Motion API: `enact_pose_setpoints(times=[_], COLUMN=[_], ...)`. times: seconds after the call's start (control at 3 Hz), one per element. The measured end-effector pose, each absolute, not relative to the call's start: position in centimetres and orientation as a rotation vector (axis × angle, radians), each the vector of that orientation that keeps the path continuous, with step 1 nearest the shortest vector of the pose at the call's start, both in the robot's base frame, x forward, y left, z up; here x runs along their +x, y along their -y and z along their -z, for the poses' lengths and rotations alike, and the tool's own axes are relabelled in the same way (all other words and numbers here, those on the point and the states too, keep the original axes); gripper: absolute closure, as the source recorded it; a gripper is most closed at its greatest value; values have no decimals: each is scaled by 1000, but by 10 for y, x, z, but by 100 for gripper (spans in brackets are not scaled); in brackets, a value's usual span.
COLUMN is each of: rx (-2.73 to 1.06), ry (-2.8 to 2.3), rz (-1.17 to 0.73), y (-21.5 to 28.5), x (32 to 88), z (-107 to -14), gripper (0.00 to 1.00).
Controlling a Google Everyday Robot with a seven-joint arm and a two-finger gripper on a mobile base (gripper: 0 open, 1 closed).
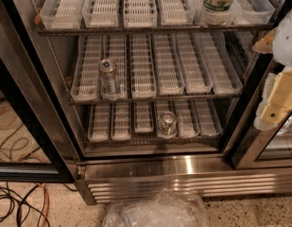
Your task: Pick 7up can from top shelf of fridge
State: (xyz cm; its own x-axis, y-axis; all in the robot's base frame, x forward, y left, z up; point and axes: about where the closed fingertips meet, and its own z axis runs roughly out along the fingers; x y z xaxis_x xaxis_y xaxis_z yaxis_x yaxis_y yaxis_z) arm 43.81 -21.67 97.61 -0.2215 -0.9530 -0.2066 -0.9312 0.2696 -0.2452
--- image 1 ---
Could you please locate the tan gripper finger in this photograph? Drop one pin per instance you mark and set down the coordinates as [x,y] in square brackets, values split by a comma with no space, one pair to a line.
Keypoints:
[277,97]
[264,45]

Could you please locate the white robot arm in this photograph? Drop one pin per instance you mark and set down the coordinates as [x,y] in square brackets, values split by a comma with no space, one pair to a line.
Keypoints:
[282,53]

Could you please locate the right glass fridge door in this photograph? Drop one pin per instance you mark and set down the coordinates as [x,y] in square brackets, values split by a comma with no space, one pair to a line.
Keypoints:
[266,148]

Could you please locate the silver green red can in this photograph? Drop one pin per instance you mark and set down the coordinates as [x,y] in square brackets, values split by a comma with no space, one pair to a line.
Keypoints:
[167,122]

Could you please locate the stainless steel fridge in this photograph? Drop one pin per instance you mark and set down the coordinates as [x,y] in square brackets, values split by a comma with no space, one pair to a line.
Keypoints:
[109,173]

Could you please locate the silver blue can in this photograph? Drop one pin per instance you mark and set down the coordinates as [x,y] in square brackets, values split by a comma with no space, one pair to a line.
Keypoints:
[109,76]

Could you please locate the open glass fridge door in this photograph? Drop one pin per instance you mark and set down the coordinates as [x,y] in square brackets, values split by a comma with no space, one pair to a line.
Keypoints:
[33,71]

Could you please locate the clear plastic bag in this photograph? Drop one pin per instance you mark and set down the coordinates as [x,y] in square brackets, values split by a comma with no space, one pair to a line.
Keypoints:
[166,209]

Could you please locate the top wire shelf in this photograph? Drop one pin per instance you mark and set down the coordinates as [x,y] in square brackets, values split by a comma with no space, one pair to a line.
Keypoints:
[149,30]

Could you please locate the wire shelf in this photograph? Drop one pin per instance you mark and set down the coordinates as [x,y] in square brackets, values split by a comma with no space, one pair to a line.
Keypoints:
[149,30]
[154,141]
[151,99]

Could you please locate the bottom wire shelf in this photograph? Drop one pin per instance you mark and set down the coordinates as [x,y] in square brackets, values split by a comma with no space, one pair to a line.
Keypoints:
[154,141]

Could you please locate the middle wire shelf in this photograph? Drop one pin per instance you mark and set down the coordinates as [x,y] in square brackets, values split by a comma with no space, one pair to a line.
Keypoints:
[151,99]

